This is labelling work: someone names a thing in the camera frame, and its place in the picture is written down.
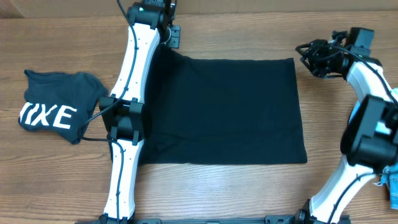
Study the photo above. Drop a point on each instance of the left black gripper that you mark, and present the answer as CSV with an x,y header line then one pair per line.
x,y
176,32

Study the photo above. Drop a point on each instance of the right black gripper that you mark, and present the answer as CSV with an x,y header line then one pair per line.
x,y
313,58

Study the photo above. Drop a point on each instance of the plain black t-shirt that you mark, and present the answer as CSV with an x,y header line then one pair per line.
x,y
222,112

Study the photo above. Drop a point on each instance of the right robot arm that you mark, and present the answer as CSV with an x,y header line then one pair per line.
x,y
369,142

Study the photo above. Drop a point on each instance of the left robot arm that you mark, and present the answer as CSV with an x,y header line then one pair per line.
x,y
149,27

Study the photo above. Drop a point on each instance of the folded black shirt white letters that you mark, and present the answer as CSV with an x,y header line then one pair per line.
x,y
60,102

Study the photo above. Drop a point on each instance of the blue denim garment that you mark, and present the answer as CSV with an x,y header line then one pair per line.
x,y
389,178

